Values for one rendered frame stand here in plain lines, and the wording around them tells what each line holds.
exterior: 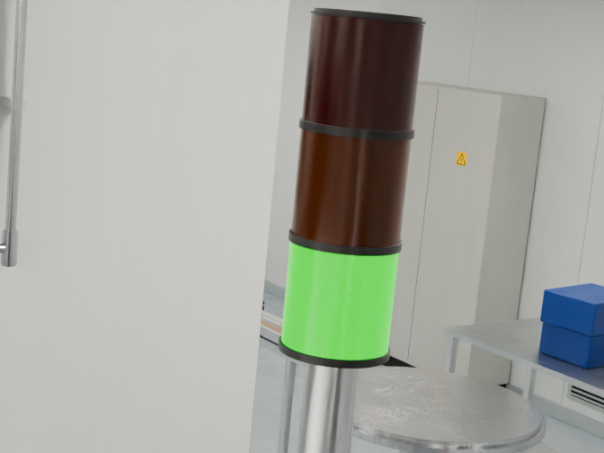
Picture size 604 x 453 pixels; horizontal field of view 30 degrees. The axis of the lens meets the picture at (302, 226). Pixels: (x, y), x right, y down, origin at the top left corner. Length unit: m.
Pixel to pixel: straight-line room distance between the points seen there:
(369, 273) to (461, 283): 7.08
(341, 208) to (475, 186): 6.96
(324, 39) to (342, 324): 0.12
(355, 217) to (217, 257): 1.68
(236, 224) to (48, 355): 0.43
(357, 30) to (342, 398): 0.16
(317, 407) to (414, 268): 7.40
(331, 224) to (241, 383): 1.79
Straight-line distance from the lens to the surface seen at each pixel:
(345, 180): 0.48
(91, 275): 2.04
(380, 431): 4.20
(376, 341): 0.50
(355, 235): 0.48
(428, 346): 7.85
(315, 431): 0.52
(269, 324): 5.45
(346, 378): 0.51
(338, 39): 0.47
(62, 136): 1.97
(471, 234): 7.47
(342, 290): 0.48
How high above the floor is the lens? 2.34
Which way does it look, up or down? 10 degrees down
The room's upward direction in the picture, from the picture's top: 5 degrees clockwise
